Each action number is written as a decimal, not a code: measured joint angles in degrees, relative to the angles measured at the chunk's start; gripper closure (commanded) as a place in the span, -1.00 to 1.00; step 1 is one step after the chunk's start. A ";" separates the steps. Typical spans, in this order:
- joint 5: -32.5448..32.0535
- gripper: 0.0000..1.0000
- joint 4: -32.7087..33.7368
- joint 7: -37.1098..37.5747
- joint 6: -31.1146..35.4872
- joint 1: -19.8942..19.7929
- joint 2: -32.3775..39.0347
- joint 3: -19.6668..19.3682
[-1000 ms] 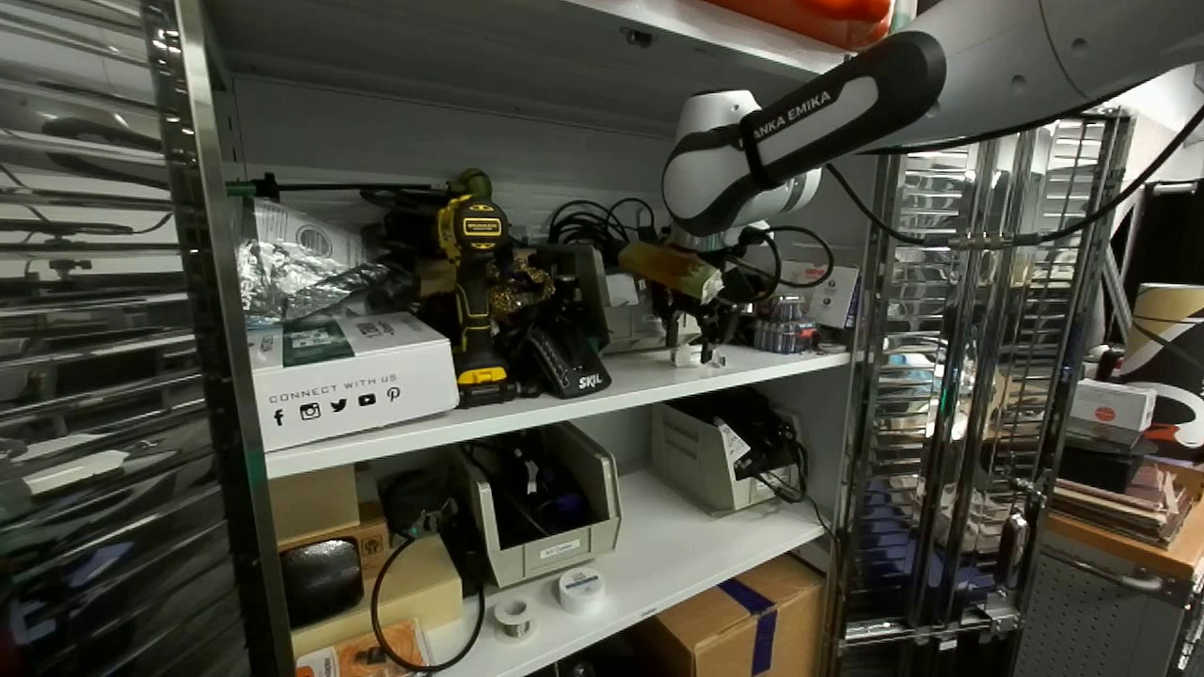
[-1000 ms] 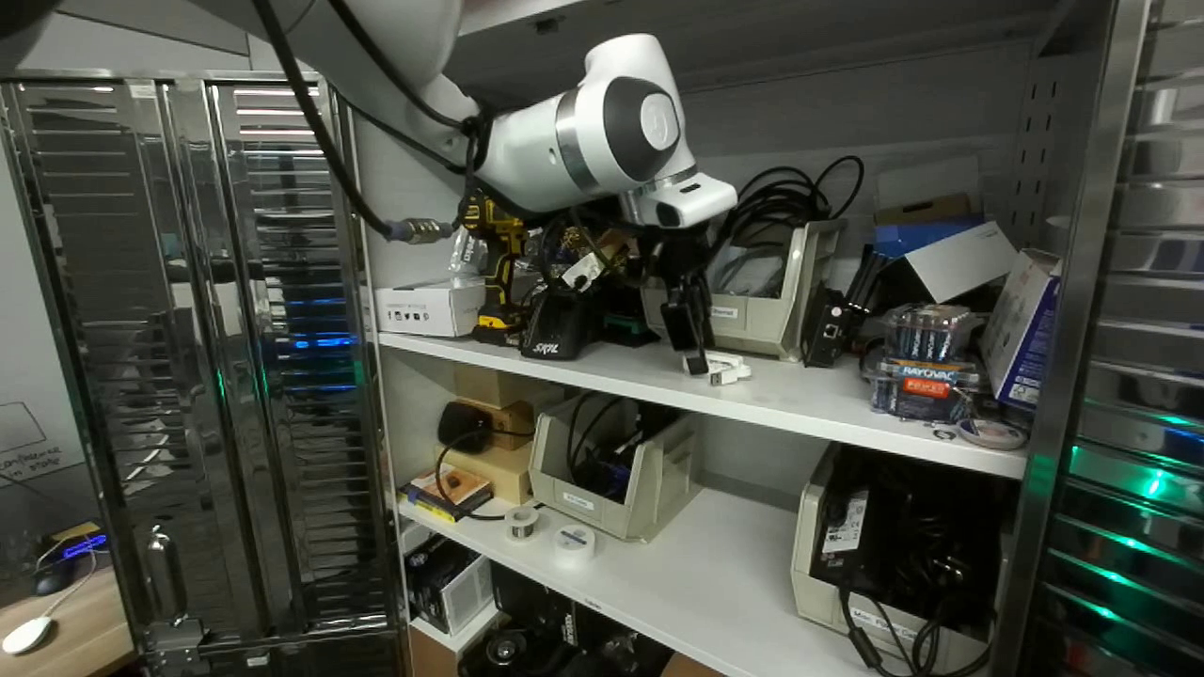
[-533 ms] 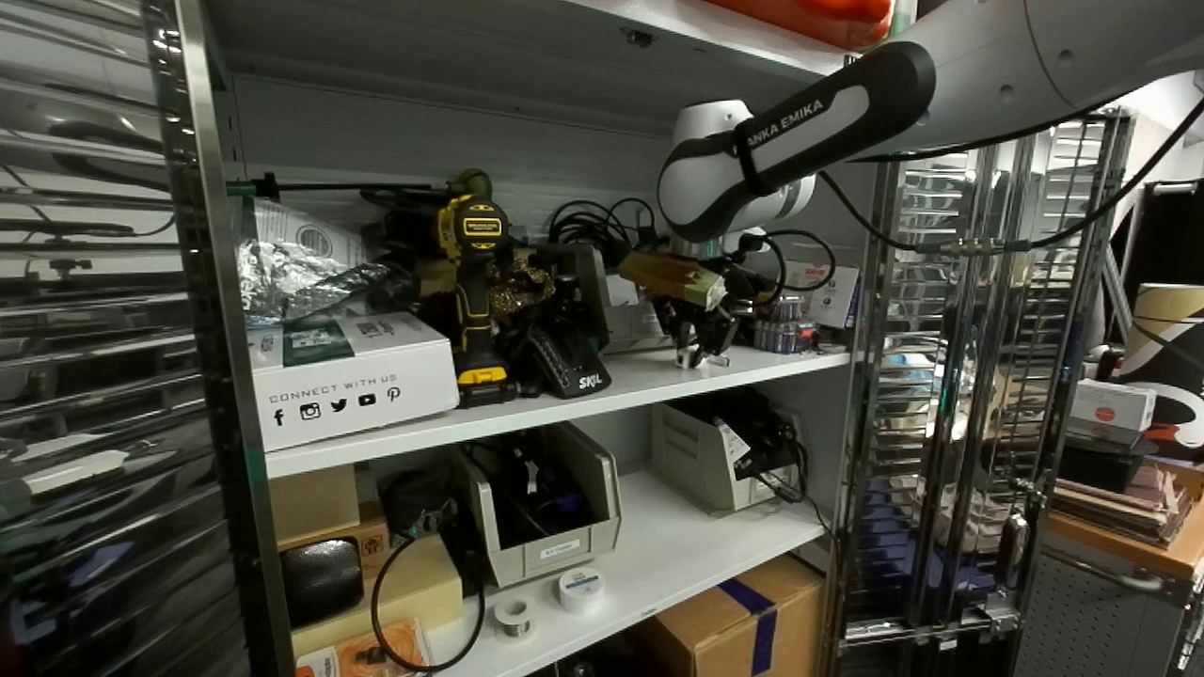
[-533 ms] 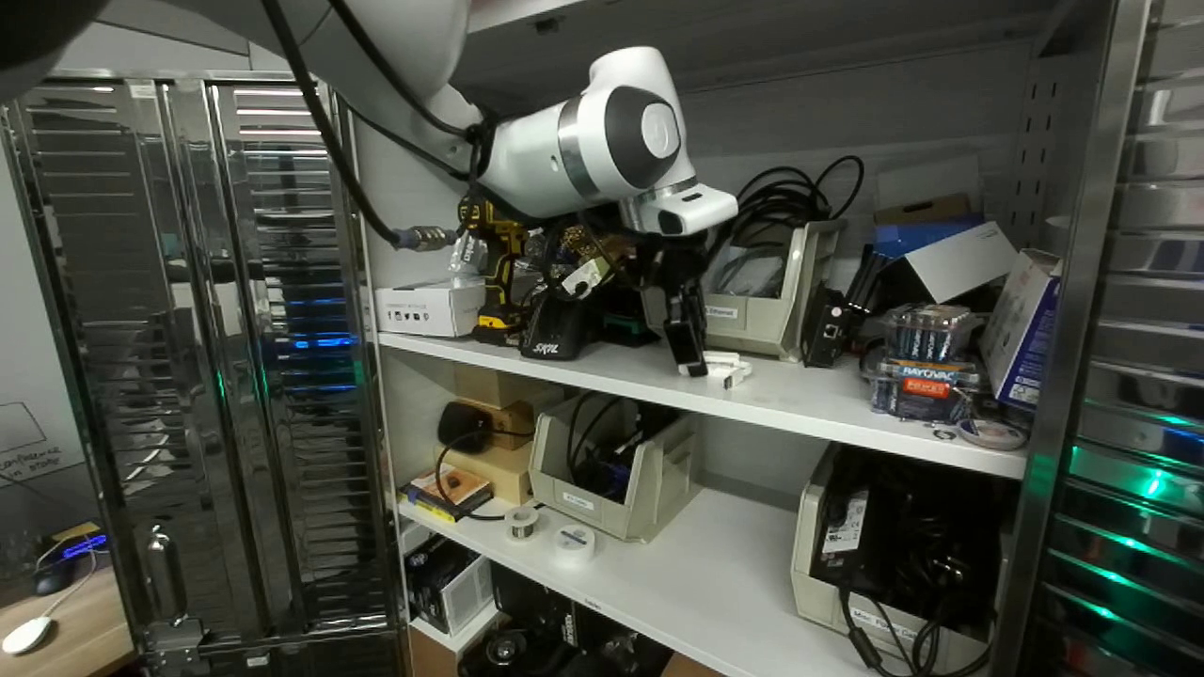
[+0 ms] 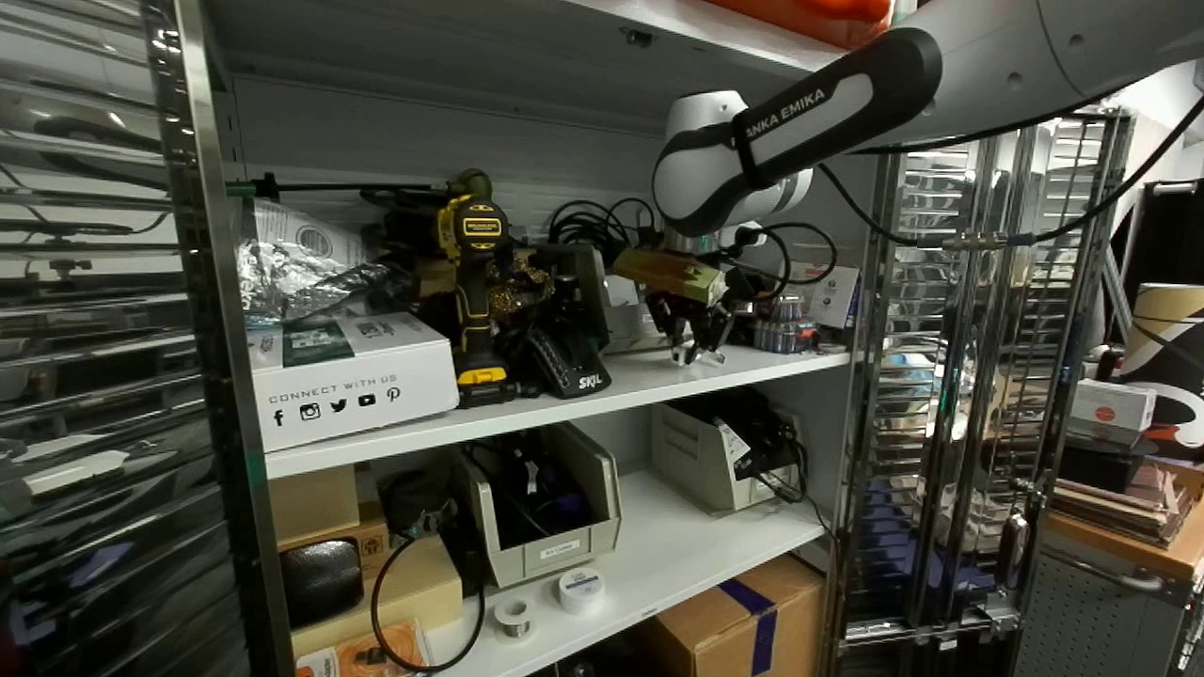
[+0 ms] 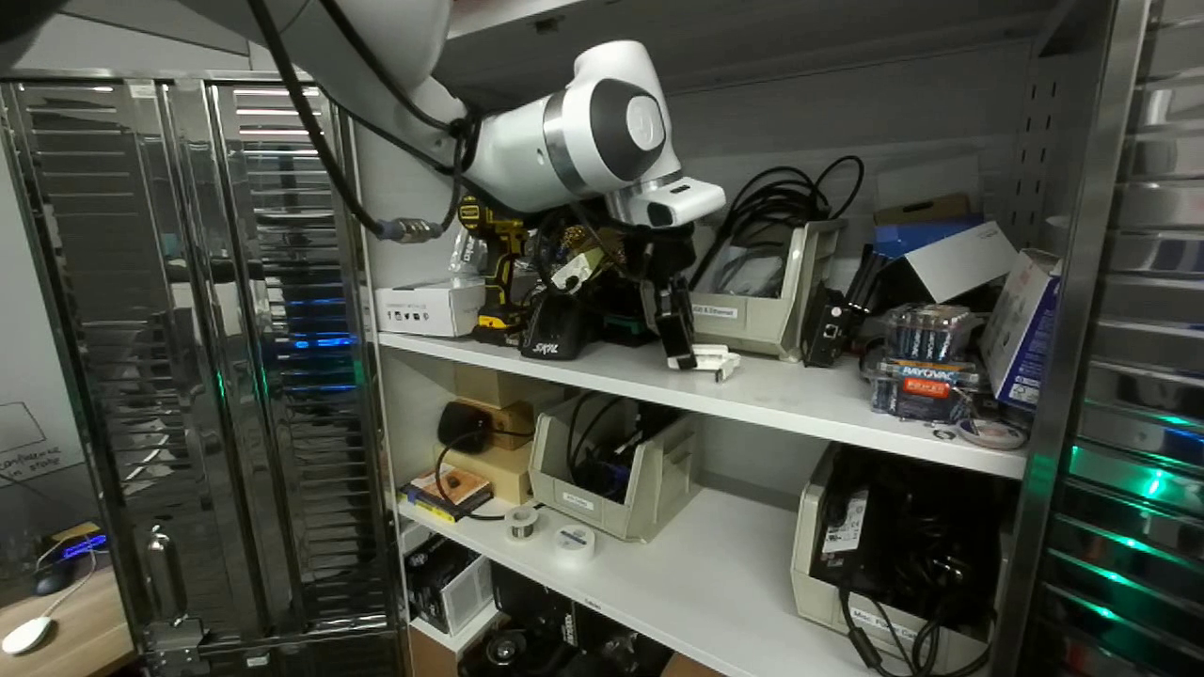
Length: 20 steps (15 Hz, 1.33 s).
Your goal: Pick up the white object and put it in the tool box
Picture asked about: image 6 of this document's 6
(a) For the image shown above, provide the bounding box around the blue and white carton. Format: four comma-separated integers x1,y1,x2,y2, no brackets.
983,247,1067,414

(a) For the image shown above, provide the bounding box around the white paper card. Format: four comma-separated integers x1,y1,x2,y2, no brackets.
904,218,1022,307

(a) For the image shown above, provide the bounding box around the small black device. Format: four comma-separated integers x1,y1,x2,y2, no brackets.
797,286,858,373

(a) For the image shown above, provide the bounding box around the glass door server rack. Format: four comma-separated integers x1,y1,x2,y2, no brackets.
0,75,412,677

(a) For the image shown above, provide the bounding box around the metal slatted rack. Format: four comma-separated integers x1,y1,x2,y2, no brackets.
1029,0,1204,677

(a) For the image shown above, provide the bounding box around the black coiled cable bundle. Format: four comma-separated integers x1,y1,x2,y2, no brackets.
687,149,872,292

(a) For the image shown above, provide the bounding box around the device with blue light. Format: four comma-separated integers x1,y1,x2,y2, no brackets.
28,524,112,593

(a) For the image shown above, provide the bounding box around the white open box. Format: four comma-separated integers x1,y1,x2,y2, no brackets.
404,533,501,638

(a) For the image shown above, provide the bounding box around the grey metal shelf unit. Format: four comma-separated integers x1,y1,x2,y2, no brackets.
311,0,1164,677

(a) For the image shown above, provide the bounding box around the flat clear tape roll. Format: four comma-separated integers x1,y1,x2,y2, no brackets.
961,414,1035,455

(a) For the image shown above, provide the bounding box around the small grey tape roll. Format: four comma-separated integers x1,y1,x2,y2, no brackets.
506,501,544,543

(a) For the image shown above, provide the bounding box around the white spoon shaped object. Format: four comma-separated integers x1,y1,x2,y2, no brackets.
0,582,83,663

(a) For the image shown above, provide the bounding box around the white rectangular device box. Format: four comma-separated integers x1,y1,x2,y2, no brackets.
371,276,492,341

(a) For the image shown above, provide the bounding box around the small white object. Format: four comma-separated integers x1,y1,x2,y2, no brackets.
691,341,746,386

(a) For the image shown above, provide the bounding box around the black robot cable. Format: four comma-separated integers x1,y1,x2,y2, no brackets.
245,0,486,246

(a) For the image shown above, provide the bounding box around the yellow white cable tag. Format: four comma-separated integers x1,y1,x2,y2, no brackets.
544,246,608,301

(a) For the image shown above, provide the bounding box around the beige tool box bin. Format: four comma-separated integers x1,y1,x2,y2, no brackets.
682,218,837,365

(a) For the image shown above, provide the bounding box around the black round gadget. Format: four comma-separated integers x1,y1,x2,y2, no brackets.
438,400,501,459

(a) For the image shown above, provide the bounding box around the flat black yellow board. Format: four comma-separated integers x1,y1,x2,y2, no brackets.
394,477,506,526

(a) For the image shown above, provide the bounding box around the white glove shaped object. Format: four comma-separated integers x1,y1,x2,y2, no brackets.
444,229,497,286

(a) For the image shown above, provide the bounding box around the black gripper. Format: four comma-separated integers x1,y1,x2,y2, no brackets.
608,220,704,375

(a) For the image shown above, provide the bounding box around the yellow cordless drill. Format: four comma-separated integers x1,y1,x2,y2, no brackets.
457,195,537,347

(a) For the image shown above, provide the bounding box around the black battery charger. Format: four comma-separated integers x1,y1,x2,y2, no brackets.
516,288,608,365

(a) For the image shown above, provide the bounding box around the large beige bin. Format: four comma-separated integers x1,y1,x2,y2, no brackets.
785,439,1022,647

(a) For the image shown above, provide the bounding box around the blue cardboard box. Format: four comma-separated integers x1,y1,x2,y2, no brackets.
868,205,993,269

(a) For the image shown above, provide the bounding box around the beige bin with black cables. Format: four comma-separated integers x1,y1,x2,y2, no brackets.
526,393,708,545

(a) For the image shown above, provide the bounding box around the small white tape roll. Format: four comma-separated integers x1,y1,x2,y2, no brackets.
552,519,601,560

